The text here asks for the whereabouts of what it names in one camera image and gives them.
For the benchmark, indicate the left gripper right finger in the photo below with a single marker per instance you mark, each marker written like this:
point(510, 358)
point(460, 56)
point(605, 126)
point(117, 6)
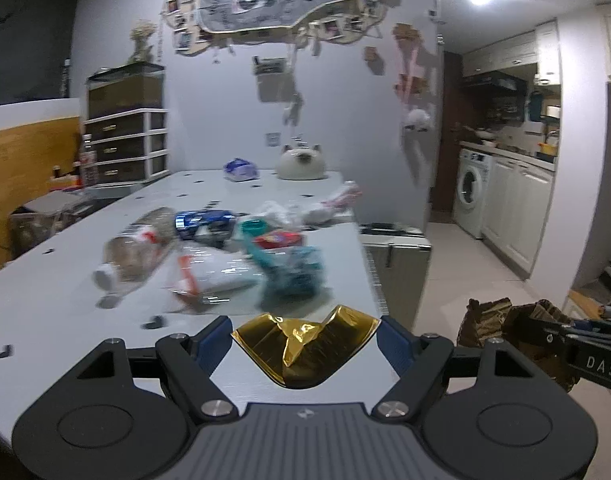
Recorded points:
point(487, 413)

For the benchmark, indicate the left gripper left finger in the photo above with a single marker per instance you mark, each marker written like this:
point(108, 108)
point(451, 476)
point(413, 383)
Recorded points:
point(123, 413)

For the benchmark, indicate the clear plastic bottle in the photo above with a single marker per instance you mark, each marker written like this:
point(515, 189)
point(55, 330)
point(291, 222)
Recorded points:
point(134, 254)

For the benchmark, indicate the clear bag orange stripe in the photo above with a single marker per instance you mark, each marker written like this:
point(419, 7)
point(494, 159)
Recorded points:
point(202, 276)

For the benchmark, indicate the gold foil wrapper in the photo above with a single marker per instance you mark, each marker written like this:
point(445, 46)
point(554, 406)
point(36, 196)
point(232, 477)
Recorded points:
point(302, 354)

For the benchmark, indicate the crushed blue can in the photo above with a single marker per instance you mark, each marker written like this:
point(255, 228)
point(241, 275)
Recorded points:
point(205, 224)

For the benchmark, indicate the teal plastic wrapper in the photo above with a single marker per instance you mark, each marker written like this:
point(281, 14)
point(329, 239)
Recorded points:
point(291, 275)

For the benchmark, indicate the red snack wrapper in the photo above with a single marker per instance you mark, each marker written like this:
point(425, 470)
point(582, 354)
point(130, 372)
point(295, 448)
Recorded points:
point(279, 239)

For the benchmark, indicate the brown paper trash bag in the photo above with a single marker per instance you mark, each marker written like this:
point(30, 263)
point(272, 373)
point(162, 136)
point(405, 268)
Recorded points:
point(499, 319)

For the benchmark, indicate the white kitchen cabinets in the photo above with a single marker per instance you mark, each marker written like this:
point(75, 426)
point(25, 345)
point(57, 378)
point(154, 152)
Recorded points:
point(521, 133)

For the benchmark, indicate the grey box beside table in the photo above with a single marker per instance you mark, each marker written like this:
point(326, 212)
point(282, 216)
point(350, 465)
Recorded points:
point(38, 220)

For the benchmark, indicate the white washing machine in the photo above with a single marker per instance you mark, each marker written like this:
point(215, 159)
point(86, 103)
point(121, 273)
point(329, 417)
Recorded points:
point(474, 171)

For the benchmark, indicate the pink white plastic bag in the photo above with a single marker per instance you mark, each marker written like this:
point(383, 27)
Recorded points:
point(339, 202)

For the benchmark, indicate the water bottle red label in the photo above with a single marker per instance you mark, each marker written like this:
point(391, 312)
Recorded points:
point(88, 169)

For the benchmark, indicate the white crumpled plastic bag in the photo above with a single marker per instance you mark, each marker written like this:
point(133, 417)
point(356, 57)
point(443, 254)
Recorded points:
point(279, 216)

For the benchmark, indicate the white drawer cabinet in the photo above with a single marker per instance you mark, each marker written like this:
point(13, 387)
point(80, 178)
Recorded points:
point(130, 147)

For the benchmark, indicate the blue white tissue pack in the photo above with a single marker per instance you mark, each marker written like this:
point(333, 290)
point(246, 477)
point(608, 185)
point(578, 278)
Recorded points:
point(240, 170)

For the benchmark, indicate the white cat-shaped ceramic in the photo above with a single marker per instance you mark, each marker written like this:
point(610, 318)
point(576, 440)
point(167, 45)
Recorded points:
point(303, 163)

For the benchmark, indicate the glass tank on cabinet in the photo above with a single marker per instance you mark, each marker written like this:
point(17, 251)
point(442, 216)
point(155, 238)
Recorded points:
point(129, 87)

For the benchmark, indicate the dried flower bouquet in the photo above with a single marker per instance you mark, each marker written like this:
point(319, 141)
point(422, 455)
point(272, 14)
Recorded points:
point(140, 35)

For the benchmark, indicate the dark window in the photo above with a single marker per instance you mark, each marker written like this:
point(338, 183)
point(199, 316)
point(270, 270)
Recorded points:
point(35, 49)

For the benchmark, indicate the white plush wall toy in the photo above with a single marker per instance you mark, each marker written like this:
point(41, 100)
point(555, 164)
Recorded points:
point(417, 120)

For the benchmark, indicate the wall pocket organizer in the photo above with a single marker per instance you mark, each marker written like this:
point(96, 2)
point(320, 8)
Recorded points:
point(275, 79)

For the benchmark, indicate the photo collage wall board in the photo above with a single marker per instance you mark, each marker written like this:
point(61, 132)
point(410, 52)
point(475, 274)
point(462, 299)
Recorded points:
point(198, 25)

